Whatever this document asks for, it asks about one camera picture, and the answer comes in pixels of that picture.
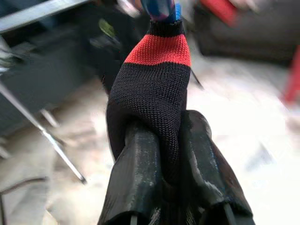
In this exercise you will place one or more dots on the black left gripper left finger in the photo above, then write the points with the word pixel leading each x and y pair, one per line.
pixel 138 175

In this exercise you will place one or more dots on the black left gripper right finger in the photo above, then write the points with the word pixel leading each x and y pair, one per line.
pixel 199 152

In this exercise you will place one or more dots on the black polo shirt red trim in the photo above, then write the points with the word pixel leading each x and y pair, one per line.
pixel 154 93

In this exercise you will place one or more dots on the blue plastic hanger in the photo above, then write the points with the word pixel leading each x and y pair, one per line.
pixel 178 11

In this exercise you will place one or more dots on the silver metal clothes rack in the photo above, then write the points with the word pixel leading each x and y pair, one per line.
pixel 50 138

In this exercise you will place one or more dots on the red plastic stool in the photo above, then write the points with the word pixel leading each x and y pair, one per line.
pixel 293 79

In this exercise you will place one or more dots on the grey fabric sofa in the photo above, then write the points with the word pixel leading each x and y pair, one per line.
pixel 246 42

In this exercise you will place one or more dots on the black t-shirt green logo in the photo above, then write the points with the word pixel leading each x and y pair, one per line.
pixel 105 44

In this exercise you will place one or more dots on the black TV console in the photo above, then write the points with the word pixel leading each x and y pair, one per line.
pixel 35 77

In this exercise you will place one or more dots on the red cushion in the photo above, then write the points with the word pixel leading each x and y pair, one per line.
pixel 219 9

